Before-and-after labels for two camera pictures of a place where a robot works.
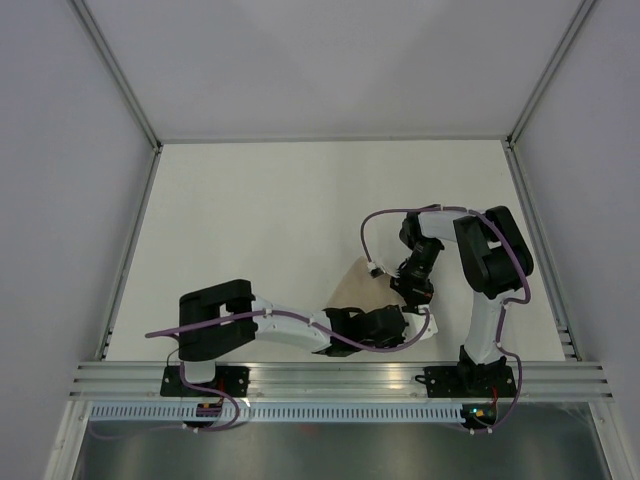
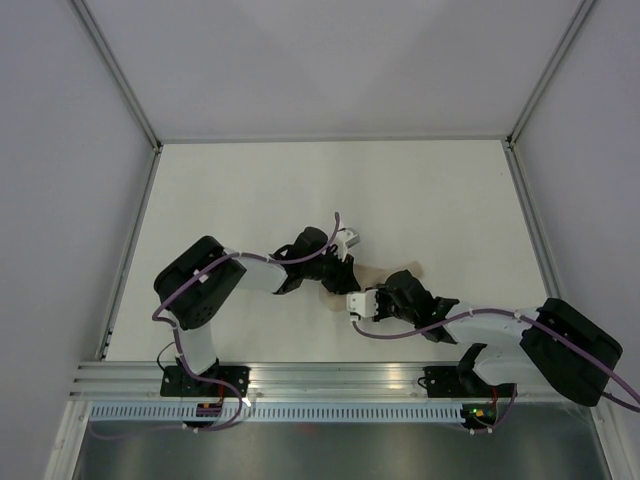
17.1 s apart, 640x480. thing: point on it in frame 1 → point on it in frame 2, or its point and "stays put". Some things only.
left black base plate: [232, 381] stays put
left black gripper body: [391, 342] → [331, 270]
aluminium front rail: [586, 380] stays put
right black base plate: [468, 381] stays put
